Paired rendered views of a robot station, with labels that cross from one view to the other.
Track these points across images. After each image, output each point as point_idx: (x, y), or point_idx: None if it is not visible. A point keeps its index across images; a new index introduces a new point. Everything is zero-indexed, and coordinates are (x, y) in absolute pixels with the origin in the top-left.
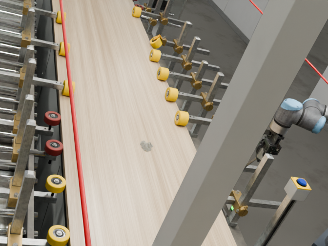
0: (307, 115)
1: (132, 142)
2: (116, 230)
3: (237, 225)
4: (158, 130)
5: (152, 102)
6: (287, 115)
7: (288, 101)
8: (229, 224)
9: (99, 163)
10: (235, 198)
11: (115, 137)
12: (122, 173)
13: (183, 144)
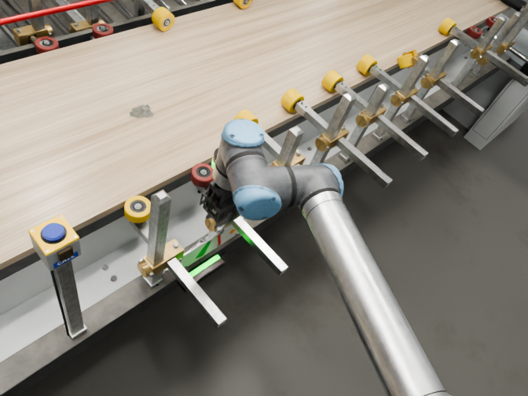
0: (237, 164)
1: (133, 98)
2: None
3: (155, 291)
4: (196, 115)
5: (257, 94)
6: (219, 147)
7: (235, 122)
8: (143, 279)
9: (53, 82)
10: None
11: (126, 82)
12: (55, 105)
13: (196, 146)
